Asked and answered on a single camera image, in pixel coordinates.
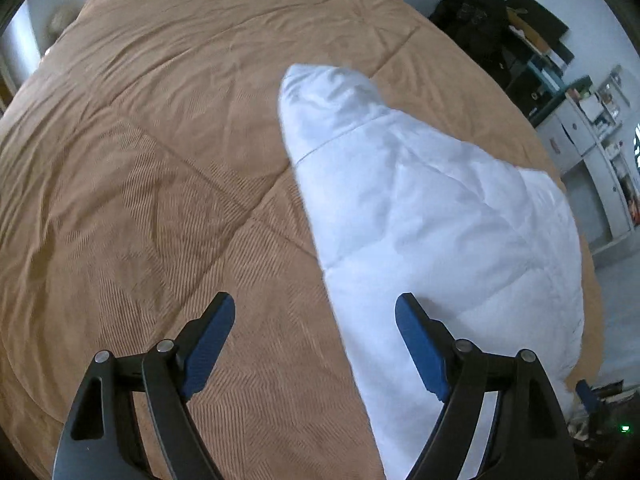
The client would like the dark green shelf unit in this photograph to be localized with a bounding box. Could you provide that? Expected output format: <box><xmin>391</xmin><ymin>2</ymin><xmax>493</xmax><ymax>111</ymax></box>
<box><xmin>503</xmin><ymin>0</ymin><xmax>592</xmax><ymax>127</ymax></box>

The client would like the white puffer down jacket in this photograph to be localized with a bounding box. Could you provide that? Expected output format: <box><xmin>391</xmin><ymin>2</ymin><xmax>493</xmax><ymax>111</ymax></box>
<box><xmin>278</xmin><ymin>64</ymin><xmax>585</xmax><ymax>479</ymax></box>

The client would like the white storage cabinet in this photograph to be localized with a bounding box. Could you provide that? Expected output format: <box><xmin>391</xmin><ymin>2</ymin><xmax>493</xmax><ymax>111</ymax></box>
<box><xmin>536</xmin><ymin>91</ymin><xmax>639</xmax><ymax>257</ymax></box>

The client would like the mustard corduroy bed cover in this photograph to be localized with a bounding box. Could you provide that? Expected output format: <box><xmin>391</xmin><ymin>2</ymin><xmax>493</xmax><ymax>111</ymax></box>
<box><xmin>1</xmin><ymin>0</ymin><xmax>602</xmax><ymax>479</ymax></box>

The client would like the black jacket on chair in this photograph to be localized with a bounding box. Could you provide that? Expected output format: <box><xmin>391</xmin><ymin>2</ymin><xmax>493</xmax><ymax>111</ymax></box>
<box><xmin>428</xmin><ymin>0</ymin><xmax>512</xmax><ymax>89</ymax></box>

